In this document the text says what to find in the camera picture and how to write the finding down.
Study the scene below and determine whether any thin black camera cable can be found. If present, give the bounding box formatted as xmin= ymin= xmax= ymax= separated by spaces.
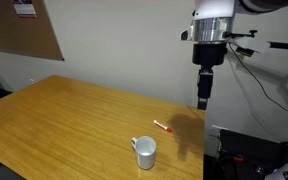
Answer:
xmin=228 ymin=43 xmax=288 ymax=120

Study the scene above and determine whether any brown cork board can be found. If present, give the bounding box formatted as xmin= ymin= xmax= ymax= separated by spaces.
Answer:
xmin=0 ymin=0 xmax=65 ymax=62

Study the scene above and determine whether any white ceramic mug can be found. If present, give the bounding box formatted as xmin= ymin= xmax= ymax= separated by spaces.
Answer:
xmin=131 ymin=135 xmax=158 ymax=170

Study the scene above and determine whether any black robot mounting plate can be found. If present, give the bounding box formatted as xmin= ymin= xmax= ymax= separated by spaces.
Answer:
xmin=217 ymin=129 xmax=288 ymax=180

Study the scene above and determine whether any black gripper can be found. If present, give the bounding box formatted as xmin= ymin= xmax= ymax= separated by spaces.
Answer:
xmin=192 ymin=43 xmax=228 ymax=110

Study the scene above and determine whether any red marker with white end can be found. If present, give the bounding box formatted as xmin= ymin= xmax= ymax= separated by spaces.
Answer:
xmin=153 ymin=119 xmax=173 ymax=134

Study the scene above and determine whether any black camera mount rod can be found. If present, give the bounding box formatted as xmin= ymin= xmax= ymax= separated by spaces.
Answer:
xmin=222 ymin=29 xmax=288 ymax=53

